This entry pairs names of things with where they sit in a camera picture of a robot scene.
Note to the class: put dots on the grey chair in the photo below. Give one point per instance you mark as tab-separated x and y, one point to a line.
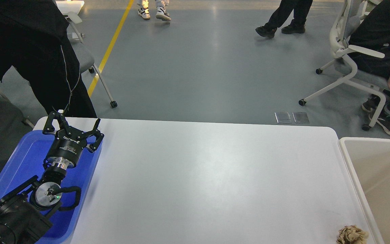
349	18
83	54

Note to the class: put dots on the person in dark trousers right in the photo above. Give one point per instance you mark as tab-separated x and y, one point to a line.
388	57

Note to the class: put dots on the white plastic bin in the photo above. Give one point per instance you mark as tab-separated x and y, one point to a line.
368	163

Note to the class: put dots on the metal floor plate left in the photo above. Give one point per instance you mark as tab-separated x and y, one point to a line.
283	117

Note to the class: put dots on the person in black left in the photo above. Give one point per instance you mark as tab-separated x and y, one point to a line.
33	40

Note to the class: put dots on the metal floor plate right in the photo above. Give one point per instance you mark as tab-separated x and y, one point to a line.
301	117

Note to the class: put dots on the metal floor plate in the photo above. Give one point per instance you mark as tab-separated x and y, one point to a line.
301	117
283	117

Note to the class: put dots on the grey chair left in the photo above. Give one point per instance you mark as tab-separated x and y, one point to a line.
83	54

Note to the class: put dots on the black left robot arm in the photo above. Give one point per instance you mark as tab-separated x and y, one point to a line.
43	186

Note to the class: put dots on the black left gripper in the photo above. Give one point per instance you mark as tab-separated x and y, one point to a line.
67	146

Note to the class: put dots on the grey chair right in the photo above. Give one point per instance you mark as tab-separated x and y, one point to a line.
349	18

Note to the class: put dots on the crumpled brown paper ball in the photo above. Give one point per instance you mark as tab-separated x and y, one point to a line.
352	235

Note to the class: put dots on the person in black shoes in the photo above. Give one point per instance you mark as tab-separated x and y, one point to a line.
300	8

